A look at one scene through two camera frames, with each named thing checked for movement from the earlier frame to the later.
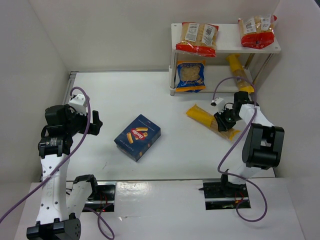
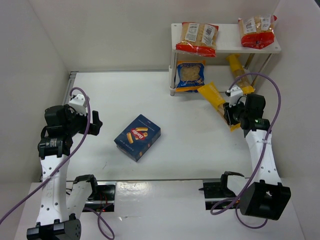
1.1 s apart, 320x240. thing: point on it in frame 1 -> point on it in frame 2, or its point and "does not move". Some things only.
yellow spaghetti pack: [208, 118] -> [210, 92]
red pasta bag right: [257, 31] does not move
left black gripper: [93, 123] does not move
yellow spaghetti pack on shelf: [244, 82] does not move
